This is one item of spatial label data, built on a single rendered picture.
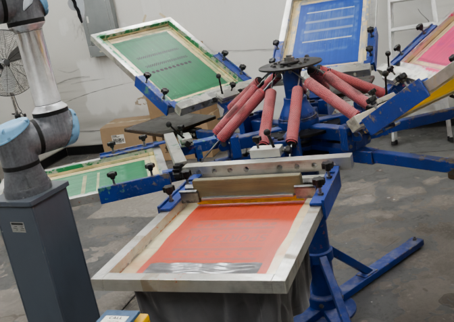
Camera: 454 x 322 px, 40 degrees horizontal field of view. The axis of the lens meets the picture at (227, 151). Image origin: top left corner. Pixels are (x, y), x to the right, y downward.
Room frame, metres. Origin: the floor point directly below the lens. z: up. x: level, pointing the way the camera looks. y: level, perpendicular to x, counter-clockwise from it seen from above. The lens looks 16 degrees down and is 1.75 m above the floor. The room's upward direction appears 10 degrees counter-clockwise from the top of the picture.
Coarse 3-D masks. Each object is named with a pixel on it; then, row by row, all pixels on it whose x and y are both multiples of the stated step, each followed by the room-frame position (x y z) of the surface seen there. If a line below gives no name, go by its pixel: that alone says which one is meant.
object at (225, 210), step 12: (216, 204) 2.15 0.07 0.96; (228, 204) 2.13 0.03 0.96; (240, 204) 2.11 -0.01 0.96; (192, 216) 2.07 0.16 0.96; (204, 216) 2.05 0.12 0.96; (216, 216) 2.03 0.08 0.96; (228, 216) 2.01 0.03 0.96; (240, 216) 1.99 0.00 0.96; (180, 228) 1.98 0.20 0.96; (168, 240) 1.89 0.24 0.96; (156, 252) 1.81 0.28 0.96; (168, 252) 1.80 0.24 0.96; (144, 264) 1.75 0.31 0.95
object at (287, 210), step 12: (252, 204) 2.08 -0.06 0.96; (264, 204) 2.06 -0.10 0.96; (276, 204) 2.04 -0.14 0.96; (288, 204) 2.02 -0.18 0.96; (300, 204) 2.00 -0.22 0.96; (252, 216) 1.97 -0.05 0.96; (264, 216) 1.95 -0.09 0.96; (276, 216) 1.93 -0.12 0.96; (288, 216) 1.91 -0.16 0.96; (276, 228) 1.83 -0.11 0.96; (288, 228) 1.81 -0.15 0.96; (276, 240) 1.74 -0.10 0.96; (264, 252) 1.67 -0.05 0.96; (264, 264) 1.60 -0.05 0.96
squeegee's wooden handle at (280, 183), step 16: (240, 176) 2.10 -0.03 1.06; (256, 176) 2.07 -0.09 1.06; (272, 176) 2.04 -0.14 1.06; (288, 176) 2.02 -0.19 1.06; (208, 192) 2.14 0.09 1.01; (224, 192) 2.11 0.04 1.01; (240, 192) 2.09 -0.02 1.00; (256, 192) 2.07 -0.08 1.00; (272, 192) 2.04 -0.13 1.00; (288, 192) 2.02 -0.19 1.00
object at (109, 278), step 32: (160, 224) 1.99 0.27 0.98; (128, 256) 1.77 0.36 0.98; (288, 256) 1.55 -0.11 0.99; (96, 288) 1.63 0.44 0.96; (128, 288) 1.59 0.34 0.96; (160, 288) 1.55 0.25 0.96; (192, 288) 1.52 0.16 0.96; (224, 288) 1.48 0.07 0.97; (256, 288) 1.45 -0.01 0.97; (288, 288) 1.43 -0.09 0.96
